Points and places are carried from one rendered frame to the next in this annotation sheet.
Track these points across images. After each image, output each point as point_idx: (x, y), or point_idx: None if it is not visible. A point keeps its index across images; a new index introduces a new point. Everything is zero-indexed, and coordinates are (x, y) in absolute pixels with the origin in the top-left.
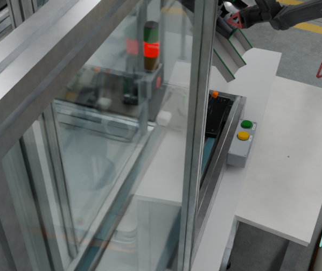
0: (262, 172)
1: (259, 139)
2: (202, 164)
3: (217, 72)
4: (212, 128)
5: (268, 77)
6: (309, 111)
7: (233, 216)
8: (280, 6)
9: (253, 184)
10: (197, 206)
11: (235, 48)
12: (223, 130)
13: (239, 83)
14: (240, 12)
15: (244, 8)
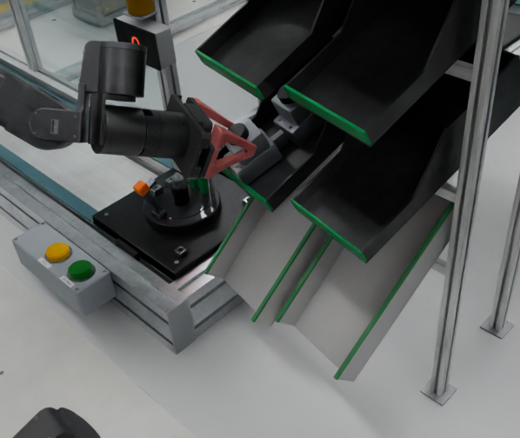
0: (7, 309)
1: (86, 347)
2: (56, 191)
3: (389, 379)
4: (110, 215)
5: None
6: None
7: None
8: (77, 101)
9: None
10: None
11: (284, 269)
12: (97, 233)
13: (309, 408)
14: (189, 100)
15: (223, 127)
